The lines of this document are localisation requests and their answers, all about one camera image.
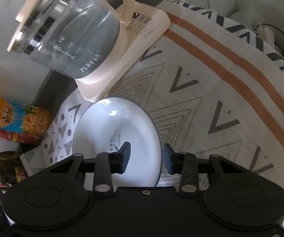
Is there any red cola can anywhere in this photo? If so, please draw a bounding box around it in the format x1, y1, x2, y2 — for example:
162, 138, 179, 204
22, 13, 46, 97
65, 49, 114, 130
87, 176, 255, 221
0, 129, 43, 144

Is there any dark soy sauce bottle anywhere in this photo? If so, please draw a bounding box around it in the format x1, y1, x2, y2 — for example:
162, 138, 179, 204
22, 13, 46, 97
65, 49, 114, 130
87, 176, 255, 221
0, 151, 27, 186

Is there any white bakery plate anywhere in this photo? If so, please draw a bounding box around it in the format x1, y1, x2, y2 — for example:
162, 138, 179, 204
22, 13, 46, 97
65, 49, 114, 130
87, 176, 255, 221
72, 97, 162, 188

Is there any beige kettle base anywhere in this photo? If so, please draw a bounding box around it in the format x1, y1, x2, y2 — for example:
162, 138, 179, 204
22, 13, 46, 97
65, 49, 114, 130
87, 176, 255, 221
76, 2, 170, 103

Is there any patterned white table cloth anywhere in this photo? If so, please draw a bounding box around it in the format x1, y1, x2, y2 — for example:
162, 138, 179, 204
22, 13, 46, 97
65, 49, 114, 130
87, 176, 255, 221
19, 0, 284, 200

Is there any orange juice bottle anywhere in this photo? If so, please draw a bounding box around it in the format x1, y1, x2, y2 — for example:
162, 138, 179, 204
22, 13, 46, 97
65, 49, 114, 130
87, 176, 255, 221
0, 97, 52, 136

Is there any glass kettle with beige handle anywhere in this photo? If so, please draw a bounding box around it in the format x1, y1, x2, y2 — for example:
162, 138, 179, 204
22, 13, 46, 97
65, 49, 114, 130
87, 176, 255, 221
7, 0, 135, 82

